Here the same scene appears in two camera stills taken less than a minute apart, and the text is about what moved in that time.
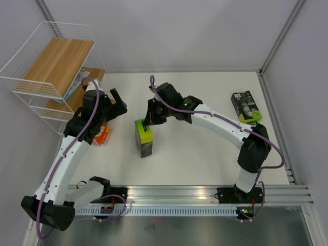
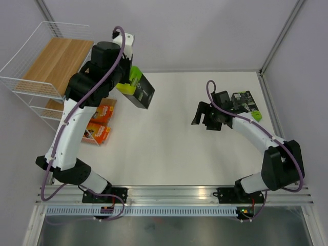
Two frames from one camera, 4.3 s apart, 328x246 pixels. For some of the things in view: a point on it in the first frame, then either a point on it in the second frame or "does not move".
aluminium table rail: [193, 196] does not move
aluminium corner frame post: [299, 4] does not move
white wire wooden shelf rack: [49, 72] does not move
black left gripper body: [103, 115] → [122, 74]
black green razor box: [144, 140] → [144, 90]
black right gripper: [151, 119] → [204, 107]
